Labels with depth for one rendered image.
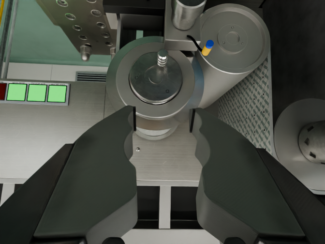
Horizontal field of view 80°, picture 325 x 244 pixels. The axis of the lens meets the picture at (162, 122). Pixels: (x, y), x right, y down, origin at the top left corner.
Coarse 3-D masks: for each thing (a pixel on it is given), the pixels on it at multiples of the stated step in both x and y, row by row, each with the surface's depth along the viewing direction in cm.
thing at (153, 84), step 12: (144, 60) 28; (156, 60) 28; (168, 60) 28; (132, 72) 27; (144, 72) 27; (156, 72) 27; (168, 72) 28; (180, 72) 28; (132, 84) 27; (144, 84) 27; (156, 84) 28; (168, 84) 27; (180, 84) 27; (144, 96) 27; (156, 96) 27; (168, 96) 27
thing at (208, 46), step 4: (188, 36) 26; (192, 40) 26; (208, 40) 22; (196, 44) 25; (208, 44) 22; (212, 44) 22; (200, 48) 25; (204, 48) 23; (208, 48) 23; (204, 52) 24; (208, 52) 24
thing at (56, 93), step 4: (52, 88) 60; (56, 88) 60; (60, 88) 61; (64, 88) 61; (52, 92) 60; (56, 92) 60; (60, 92) 60; (64, 92) 60; (48, 96) 60; (52, 96) 60; (56, 96) 60; (60, 96) 60; (64, 96) 60; (48, 100) 60; (52, 100) 60; (56, 100) 60; (60, 100) 60; (64, 100) 60
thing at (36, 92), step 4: (32, 88) 60; (36, 88) 60; (40, 88) 60; (44, 88) 60; (32, 92) 60; (36, 92) 60; (40, 92) 60; (44, 92) 60; (28, 96) 60; (32, 96) 60; (36, 96) 60; (40, 96) 60; (44, 96) 60; (28, 100) 59; (32, 100) 60; (36, 100) 60; (40, 100) 60
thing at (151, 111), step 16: (144, 48) 29; (160, 48) 29; (128, 64) 28; (128, 80) 28; (192, 80) 29; (128, 96) 28; (176, 96) 28; (144, 112) 27; (160, 112) 28; (176, 112) 28
